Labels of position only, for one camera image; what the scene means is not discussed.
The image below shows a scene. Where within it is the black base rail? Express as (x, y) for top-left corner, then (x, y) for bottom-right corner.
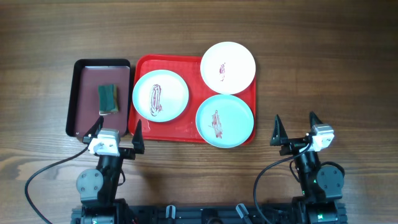
(70, 202), (348, 224)

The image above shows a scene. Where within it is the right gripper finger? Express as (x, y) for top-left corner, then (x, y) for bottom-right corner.
(309, 111), (323, 128)
(270, 115), (288, 146)

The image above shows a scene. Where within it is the red plastic tray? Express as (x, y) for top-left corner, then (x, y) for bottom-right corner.
(127, 54), (257, 146)

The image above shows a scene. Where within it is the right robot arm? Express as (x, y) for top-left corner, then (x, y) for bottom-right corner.
(270, 112), (348, 224)

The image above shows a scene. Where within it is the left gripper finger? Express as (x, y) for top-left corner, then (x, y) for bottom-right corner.
(83, 116), (104, 139)
(132, 120), (145, 154)

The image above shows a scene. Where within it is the green yellow sponge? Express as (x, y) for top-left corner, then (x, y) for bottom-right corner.
(98, 84), (119, 115)

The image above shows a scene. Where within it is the black tray with water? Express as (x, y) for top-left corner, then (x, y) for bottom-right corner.
(65, 58), (135, 138)

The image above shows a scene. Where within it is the light blue plate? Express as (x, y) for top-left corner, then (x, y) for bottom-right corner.
(132, 70), (189, 123)
(195, 95), (254, 148)

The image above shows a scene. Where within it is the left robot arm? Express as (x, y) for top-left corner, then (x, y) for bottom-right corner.
(71, 116), (145, 224)

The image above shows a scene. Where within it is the right black cable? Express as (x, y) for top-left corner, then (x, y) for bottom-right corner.
(252, 142), (313, 224)

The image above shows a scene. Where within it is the white plate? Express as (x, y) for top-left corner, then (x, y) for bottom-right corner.
(200, 42), (256, 95)

